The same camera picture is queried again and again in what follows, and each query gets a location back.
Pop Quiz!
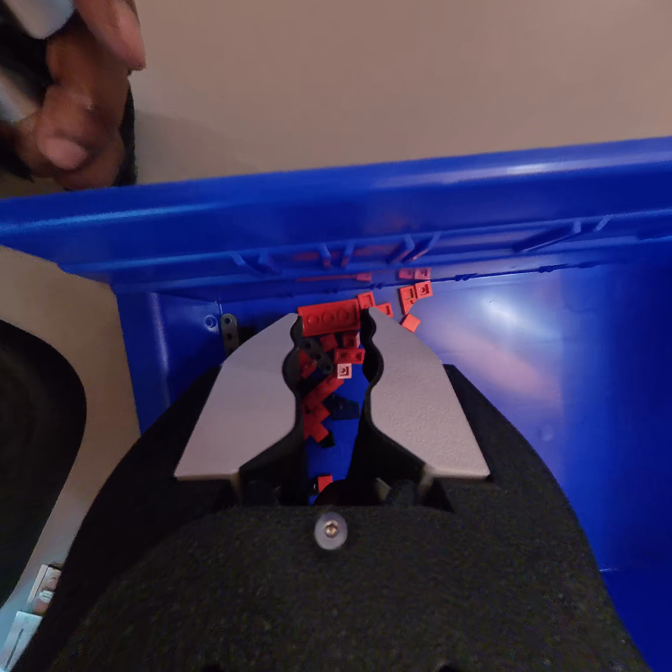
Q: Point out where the black dimpled cushion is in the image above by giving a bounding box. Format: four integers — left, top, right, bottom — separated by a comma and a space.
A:
0, 320, 88, 604

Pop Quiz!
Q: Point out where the pile of red lego pieces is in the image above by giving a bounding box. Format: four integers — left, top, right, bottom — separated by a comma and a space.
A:
220, 268, 434, 494

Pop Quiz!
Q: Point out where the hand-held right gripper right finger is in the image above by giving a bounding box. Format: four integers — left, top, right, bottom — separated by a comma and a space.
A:
346, 307, 492, 505

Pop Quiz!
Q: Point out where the blue plastic storage bin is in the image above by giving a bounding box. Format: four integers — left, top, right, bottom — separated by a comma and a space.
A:
0, 138, 672, 672

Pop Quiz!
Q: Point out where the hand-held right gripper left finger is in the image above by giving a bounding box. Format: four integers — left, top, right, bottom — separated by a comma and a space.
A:
173, 313, 307, 507

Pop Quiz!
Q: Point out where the person's left hand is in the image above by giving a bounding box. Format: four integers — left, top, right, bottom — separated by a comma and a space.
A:
21, 0, 148, 191

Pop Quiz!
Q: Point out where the long red lego plate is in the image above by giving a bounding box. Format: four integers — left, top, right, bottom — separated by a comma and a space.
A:
296, 301, 364, 338

